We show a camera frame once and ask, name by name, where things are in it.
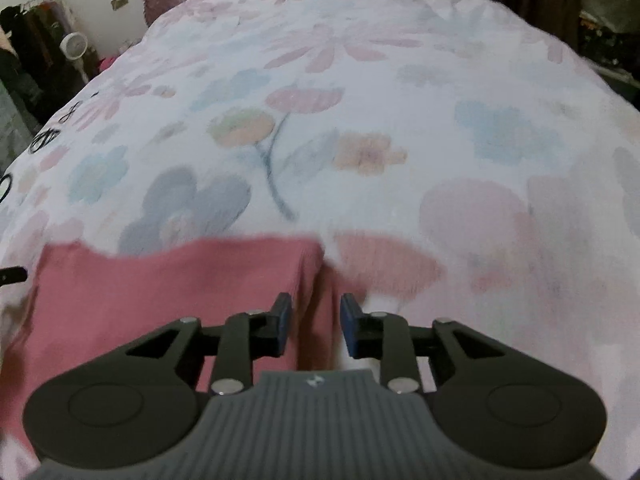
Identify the pink turtleneck sweater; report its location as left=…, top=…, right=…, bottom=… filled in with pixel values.
left=0, top=236, right=373, bottom=458

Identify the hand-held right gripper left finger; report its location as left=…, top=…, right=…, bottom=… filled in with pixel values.
left=114, top=292, right=293, bottom=396

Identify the white standing fan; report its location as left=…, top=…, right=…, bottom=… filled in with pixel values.
left=59, top=32, right=95, bottom=84

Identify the pile of dark clothes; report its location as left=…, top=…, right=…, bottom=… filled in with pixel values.
left=577, top=0, right=640, bottom=91

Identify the rack of hanging clothes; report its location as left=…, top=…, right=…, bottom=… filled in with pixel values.
left=0, top=0, right=81, bottom=116

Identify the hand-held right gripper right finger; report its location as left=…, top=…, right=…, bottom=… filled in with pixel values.
left=340, top=294, right=519, bottom=396

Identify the black cable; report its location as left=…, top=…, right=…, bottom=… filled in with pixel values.
left=27, top=127, right=62, bottom=155

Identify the floral fleece blanket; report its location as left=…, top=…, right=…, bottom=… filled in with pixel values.
left=0, top=0, right=640, bottom=466

